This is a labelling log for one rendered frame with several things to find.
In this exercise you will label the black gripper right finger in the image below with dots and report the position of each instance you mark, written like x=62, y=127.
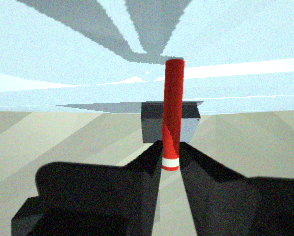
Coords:
x=226, y=203

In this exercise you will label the grey square panel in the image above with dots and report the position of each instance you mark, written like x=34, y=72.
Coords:
x=152, y=117

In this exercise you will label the red peg with white band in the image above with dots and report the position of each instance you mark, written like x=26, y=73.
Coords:
x=172, y=111

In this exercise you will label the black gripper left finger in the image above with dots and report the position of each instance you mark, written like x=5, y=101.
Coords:
x=129, y=190

